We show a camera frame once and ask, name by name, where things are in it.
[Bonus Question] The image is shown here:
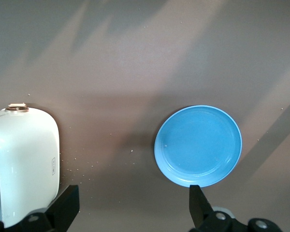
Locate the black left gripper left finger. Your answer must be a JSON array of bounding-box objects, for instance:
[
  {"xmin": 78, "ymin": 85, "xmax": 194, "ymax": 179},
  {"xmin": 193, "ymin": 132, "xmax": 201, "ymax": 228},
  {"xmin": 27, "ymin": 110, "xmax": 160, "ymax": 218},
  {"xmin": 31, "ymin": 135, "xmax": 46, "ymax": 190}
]
[{"xmin": 0, "ymin": 185, "xmax": 80, "ymax": 232}]

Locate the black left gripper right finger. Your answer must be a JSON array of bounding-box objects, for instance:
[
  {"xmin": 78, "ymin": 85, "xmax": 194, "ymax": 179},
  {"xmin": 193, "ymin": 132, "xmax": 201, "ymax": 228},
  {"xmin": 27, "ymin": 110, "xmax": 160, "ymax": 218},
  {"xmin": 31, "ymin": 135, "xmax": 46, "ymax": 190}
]
[{"xmin": 188, "ymin": 184, "xmax": 285, "ymax": 232}]

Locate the blue plate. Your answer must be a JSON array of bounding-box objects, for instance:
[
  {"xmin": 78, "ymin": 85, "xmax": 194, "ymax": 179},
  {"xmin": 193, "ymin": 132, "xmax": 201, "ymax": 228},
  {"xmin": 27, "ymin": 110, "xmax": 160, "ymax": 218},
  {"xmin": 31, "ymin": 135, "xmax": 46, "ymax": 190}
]
[{"xmin": 154, "ymin": 105, "xmax": 243, "ymax": 188}]

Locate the white toaster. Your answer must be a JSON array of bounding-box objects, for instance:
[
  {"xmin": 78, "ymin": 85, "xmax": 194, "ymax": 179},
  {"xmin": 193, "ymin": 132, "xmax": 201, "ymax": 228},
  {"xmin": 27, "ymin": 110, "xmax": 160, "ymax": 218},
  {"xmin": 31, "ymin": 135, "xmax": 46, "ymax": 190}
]
[{"xmin": 0, "ymin": 103, "xmax": 61, "ymax": 229}]

